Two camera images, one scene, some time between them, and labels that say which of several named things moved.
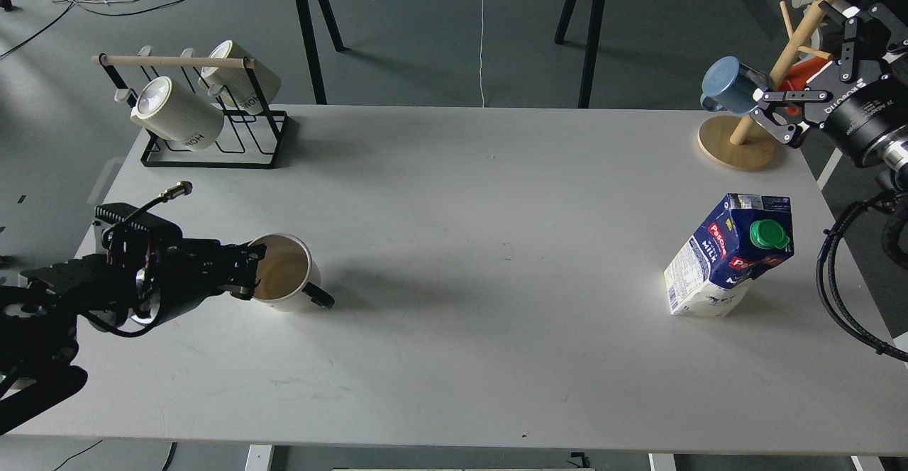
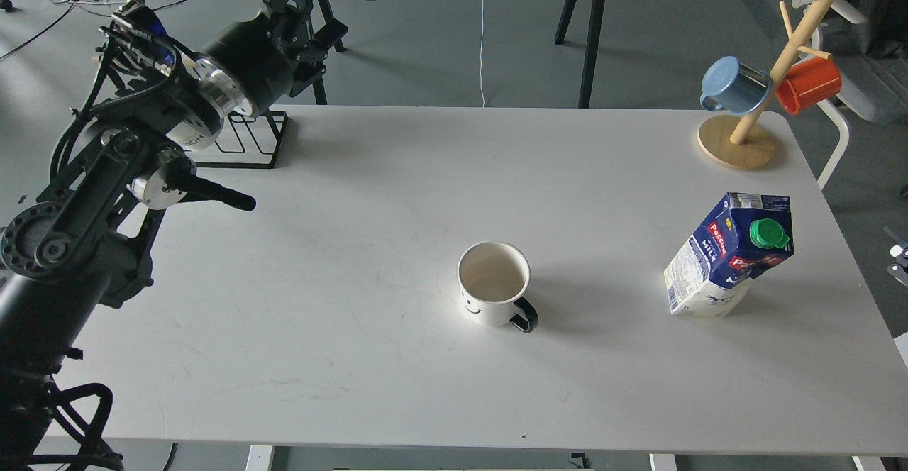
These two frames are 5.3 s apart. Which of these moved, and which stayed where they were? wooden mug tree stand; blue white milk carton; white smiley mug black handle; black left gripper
Moved: black left gripper; white smiley mug black handle
Stayed: blue white milk carton; wooden mug tree stand
